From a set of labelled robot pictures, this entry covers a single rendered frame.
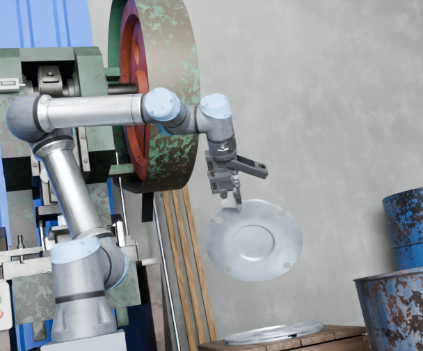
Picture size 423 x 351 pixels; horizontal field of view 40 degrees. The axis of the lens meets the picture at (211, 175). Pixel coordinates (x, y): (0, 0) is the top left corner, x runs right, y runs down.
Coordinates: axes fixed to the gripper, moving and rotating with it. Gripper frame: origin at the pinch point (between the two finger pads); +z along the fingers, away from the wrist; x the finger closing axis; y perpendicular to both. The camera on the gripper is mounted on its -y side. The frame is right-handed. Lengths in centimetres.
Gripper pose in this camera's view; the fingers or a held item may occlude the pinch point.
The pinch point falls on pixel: (241, 207)
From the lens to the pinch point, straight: 165.7
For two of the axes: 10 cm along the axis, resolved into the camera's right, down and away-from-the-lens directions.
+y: -9.8, 1.7, 0.4
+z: 1.6, 8.2, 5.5
